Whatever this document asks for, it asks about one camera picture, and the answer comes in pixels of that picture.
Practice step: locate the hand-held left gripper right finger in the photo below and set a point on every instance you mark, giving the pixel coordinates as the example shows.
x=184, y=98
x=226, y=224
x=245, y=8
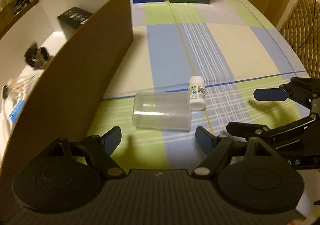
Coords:
x=205, y=140

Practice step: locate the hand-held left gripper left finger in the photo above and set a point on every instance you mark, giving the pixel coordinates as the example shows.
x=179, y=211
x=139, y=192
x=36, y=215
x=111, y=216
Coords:
x=112, y=137

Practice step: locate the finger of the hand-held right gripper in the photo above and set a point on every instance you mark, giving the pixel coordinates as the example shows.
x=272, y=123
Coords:
x=270, y=94
x=250, y=129

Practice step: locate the white pill bottle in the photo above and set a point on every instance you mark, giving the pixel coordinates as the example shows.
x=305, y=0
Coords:
x=197, y=94

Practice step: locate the clear plastic container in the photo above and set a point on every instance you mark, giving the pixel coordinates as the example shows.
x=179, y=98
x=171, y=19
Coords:
x=162, y=112

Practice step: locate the brown cardboard box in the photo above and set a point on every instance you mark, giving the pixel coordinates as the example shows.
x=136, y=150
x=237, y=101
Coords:
x=75, y=77

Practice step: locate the blue toothpaste tube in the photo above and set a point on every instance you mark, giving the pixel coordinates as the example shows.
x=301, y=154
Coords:
x=16, y=112

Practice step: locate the bag of cotton swabs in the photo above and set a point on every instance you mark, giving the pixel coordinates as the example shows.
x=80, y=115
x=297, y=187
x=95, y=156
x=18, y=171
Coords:
x=20, y=86

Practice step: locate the brown hair scrunchie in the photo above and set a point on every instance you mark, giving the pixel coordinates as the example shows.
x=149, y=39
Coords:
x=38, y=57

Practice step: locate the black product box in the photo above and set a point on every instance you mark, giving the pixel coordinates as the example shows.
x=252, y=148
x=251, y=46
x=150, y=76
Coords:
x=72, y=21

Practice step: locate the plaid tablecloth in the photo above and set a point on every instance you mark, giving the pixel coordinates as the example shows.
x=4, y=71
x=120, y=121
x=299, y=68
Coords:
x=225, y=47

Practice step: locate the quilted chair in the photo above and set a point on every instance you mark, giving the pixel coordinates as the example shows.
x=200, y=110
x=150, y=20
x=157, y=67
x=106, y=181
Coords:
x=303, y=29

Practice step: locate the gold cardboard box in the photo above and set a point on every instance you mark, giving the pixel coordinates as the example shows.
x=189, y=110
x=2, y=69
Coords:
x=6, y=18

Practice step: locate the black striped bag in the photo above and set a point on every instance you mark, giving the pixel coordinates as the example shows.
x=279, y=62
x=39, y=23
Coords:
x=20, y=3

